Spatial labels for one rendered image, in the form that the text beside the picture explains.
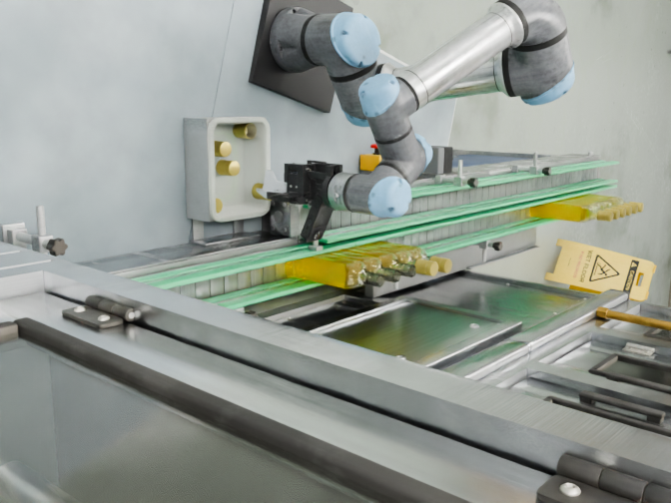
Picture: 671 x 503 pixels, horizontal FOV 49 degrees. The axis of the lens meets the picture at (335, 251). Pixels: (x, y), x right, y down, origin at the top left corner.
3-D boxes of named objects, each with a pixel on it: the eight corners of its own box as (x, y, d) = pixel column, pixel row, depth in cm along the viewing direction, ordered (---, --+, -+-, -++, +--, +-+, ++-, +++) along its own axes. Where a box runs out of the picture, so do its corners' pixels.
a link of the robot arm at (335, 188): (367, 209, 146) (340, 216, 140) (349, 207, 149) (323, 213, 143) (367, 171, 144) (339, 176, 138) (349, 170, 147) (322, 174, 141)
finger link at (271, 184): (257, 167, 156) (292, 170, 151) (258, 195, 158) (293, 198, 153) (247, 169, 154) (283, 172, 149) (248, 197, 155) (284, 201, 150)
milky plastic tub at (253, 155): (187, 219, 163) (213, 224, 158) (184, 117, 159) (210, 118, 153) (246, 211, 176) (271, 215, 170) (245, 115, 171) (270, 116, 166)
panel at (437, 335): (90, 412, 126) (220, 481, 104) (89, 396, 125) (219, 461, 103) (402, 305, 192) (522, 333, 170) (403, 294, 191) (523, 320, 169)
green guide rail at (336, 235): (302, 239, 173) (328, 244, 168) (302, 235, 173) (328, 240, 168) (598, 181, 302) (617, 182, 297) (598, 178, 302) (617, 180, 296)
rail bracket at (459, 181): (432, 184, 212) (472, 188, 204) (432, 159, 211) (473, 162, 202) (439, 183, 215) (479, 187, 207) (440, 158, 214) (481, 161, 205)
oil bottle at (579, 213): (528, 216, 261) (607, 226, 242) (529, 201, 259) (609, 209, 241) (536, 215, 265) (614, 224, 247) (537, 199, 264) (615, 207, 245)
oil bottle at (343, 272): (284, 275, 171) (354, 291, 157) (284, 251, 170) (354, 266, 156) (301, 270, 175) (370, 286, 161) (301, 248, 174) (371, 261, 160)
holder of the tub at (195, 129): (188, 242, 165) (210, 247, 160) (183, 117, 159) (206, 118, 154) (245, 232, 177) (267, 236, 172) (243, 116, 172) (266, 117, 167)
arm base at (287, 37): (283, -5, 172) (313, -7, 166) (323, 27, 184) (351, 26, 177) (261, 54, 171) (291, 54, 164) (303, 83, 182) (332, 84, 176)
